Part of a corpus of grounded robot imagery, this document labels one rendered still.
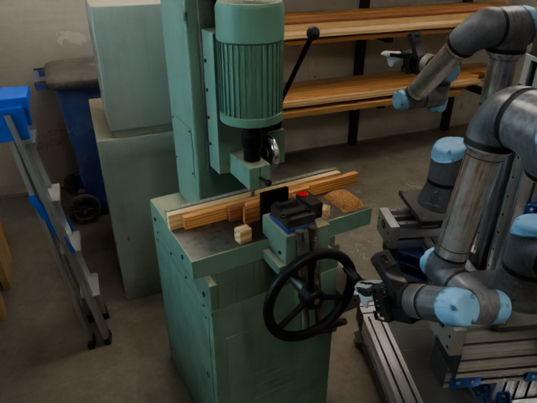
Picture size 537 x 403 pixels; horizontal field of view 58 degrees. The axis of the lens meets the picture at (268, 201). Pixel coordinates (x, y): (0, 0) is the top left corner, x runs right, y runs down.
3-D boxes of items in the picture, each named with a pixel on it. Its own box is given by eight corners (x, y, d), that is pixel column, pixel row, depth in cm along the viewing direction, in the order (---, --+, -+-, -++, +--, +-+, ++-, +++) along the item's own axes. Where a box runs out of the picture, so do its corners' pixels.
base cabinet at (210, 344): (221, 466, 172) (209, 313, 137) (169, 356, 216) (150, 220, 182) (326, 413, 190) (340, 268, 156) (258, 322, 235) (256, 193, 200)
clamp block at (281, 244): (284, 265, 130) (284, 237, 126) (260, 241, 141) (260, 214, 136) (329, 250, 136) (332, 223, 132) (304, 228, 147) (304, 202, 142)
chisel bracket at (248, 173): (249, 195, 141) (248, 169, 137) (229, 177, 152) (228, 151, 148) (272, 189, 144) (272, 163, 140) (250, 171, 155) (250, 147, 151)
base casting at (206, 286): (209, 313, 138) (208, 287, 133) (151, 220, 182) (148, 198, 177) (339, 267, 156) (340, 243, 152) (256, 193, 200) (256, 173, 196)
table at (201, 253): (205, 301, 122) (204, 282, 119) (167, 241, 146) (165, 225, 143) (391, 238, 147) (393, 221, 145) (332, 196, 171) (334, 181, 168)
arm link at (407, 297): (409, 291, 102) (437, 279, 106) (395, 289, 106) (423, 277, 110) (417, 325, 102) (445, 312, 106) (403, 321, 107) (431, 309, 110)
